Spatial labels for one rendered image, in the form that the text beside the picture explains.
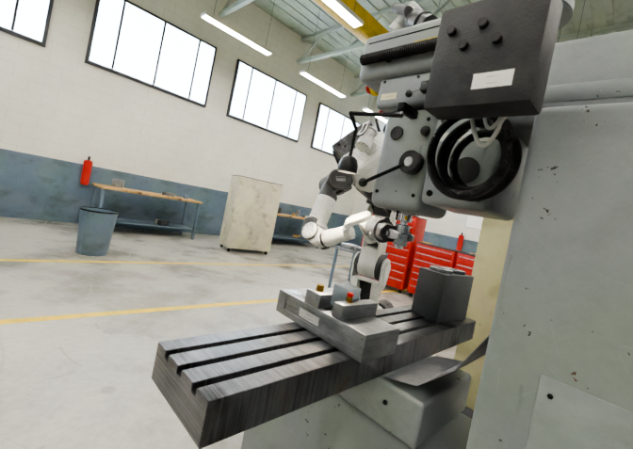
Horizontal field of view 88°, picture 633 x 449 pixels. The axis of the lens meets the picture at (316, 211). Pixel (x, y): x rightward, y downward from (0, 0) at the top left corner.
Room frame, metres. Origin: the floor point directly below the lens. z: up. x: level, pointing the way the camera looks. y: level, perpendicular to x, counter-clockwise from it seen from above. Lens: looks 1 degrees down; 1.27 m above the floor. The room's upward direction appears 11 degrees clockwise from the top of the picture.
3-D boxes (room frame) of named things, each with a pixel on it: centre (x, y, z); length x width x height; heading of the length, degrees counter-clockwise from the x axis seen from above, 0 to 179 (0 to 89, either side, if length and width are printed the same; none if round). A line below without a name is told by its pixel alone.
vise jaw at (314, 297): (0.97, -0.09, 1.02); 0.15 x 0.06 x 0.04; 133
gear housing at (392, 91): (1.07, -0.32, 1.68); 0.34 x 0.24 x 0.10; 45
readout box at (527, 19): (0.65, -0.27, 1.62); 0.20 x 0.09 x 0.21; 45
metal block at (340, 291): (0.93, -0.13, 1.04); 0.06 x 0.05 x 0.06; 133
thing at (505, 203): (0.96, -0.43, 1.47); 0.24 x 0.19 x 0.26; 135
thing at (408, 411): (1.10, -0.29, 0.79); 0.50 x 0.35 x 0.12; 45
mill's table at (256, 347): (1.05, -0.24, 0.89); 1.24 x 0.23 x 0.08; 135
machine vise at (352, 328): (0.95, -0.11, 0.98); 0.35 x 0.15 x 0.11; 43
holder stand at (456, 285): (1.37, -0.58, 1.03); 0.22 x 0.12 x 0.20; 128
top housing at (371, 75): (1.09, -0.30, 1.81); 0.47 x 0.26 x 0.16; 45
